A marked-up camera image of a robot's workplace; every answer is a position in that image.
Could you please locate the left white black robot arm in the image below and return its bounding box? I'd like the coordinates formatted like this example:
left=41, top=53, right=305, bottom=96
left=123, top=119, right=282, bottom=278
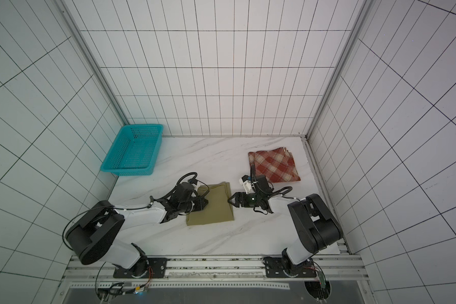
left=62, top=179, right=210, bottom=278

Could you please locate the aluminium mounting rail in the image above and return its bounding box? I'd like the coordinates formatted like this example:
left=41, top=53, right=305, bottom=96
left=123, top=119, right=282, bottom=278
left=63, top=255, right=369, bottom=284

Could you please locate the left electronics wiring board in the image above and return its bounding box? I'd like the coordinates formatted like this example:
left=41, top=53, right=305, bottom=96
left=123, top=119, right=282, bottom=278
left=94, top=267, right=154, bottom=303

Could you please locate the olive green skirt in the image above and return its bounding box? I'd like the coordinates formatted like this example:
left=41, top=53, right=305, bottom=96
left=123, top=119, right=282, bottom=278
left=186, top=182, right=234, bottom=226

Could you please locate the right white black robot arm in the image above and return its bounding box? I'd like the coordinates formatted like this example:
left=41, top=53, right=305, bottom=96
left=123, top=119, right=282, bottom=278
left=227, top=176, right=343, bottom=277

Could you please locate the right electronics wiring board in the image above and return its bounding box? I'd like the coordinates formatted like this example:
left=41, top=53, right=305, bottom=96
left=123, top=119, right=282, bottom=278
left=304, top=264, right=331, bottom=303

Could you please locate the red plaid skirt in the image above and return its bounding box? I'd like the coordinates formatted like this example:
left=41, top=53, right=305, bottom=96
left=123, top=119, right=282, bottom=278
left=248, top=147, right=301, bottom=183

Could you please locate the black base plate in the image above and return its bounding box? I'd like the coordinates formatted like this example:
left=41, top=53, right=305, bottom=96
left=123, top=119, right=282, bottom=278
left=113, top=257, right=167, bottom=279
left=262, top=257, right=317, bottom=279

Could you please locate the teal plastic basket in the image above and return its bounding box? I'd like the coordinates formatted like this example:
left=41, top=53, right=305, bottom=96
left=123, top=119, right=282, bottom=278
left=101, top=124, right=163, bottom=176

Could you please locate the electronics wiring board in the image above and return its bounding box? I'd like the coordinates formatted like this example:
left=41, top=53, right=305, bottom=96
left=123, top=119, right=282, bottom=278
left=94, top=267, right=154, bottom=303
left=304, top=264, right=331, bottom=303

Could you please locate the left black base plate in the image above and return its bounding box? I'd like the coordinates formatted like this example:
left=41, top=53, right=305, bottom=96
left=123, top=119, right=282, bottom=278
left=113, top=257, right=167, bottom=279

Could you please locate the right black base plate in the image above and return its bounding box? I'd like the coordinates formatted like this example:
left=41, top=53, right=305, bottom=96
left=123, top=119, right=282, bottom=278
left=262, top=257, right=317, bottom=279

